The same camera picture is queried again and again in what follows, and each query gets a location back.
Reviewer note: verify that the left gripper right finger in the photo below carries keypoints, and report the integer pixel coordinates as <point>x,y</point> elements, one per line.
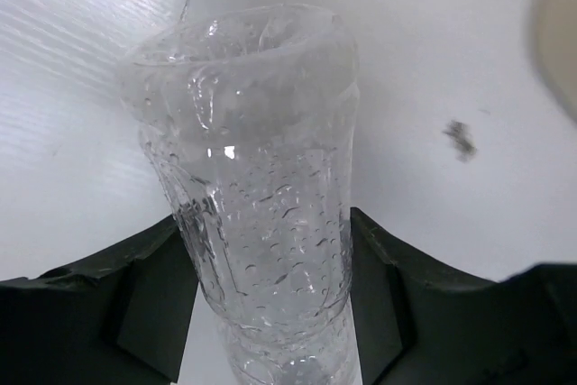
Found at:
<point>420,321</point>

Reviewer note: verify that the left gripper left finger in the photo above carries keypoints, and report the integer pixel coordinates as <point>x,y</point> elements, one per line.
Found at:
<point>118,316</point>

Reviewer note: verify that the clear bottle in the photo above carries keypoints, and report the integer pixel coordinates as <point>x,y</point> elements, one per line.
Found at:
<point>248,121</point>

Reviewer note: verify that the beige plastic bin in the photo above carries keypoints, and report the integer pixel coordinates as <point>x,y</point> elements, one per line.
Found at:
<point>551,43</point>

